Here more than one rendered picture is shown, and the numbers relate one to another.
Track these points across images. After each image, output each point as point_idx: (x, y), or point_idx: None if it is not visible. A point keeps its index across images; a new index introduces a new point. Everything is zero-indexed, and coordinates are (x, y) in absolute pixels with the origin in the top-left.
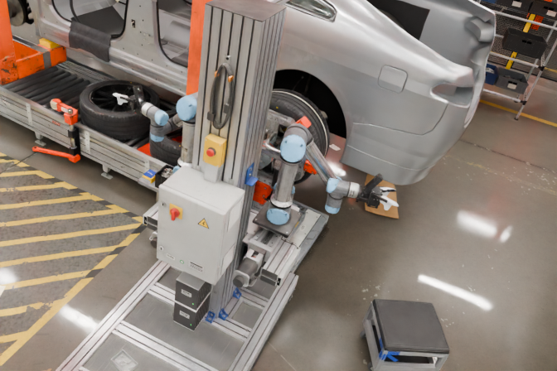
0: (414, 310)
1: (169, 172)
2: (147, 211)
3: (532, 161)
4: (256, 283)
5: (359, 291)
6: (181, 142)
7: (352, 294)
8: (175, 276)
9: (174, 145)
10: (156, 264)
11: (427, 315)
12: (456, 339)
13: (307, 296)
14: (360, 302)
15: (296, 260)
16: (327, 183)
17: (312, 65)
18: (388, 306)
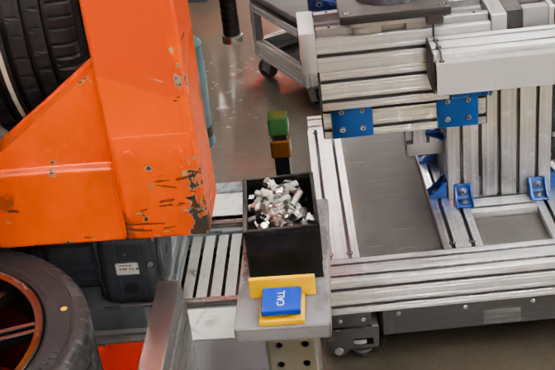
0: None
1: (284, 202)
2: (549, 53)
3: None
4: (381, 150)
5: (215, 135)
6: (16, 334)
7: (230, 138)
8: (497, 234)
9: (70, 320)
10: (509, 263)
11: None
12: (230, 54)
13: (291, 173)
14: (243, 127)
15: (222, 185)
16: None
17: None
18: (305, 9)
